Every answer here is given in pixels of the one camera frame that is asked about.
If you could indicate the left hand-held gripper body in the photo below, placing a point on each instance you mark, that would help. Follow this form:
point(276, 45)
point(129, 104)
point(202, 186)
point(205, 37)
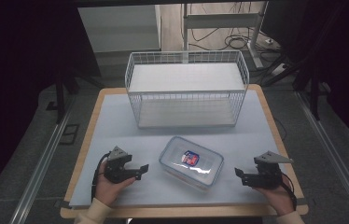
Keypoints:
point(116, 172)

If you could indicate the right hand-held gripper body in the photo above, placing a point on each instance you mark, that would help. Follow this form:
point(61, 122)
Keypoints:
point(267, 177)

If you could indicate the clear plastic lidded container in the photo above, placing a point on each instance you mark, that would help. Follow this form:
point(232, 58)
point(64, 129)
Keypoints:
point(175, 154)

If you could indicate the person's left hand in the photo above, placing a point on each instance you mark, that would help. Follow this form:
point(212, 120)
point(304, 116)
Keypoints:
point(108, 191)

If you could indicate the person's right hand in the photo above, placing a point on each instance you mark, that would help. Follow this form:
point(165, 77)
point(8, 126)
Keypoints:
point(281, 199)

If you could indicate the pale blue table mat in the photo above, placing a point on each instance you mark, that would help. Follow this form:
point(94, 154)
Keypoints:
point(116, 133)

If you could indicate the black floor plate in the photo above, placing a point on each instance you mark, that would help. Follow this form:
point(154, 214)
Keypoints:
point(69, 134)

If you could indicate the black metal stand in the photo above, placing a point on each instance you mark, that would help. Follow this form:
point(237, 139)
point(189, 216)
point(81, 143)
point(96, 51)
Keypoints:
point(314, 90)
point(60, 93)

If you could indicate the white power strip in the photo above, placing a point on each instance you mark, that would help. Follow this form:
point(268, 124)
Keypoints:
point(279, 70)

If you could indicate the dark curtain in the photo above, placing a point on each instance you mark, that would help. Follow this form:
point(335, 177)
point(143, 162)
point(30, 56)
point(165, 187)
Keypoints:
point(14, 62)
point(346, 62)

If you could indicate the aluminium floor rail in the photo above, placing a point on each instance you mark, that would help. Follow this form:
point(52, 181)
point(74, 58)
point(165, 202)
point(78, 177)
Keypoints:
point(40, 168)
point(334, 155)

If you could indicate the white metal desk frame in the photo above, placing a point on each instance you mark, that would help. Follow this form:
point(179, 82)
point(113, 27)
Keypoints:
point(222, 20)

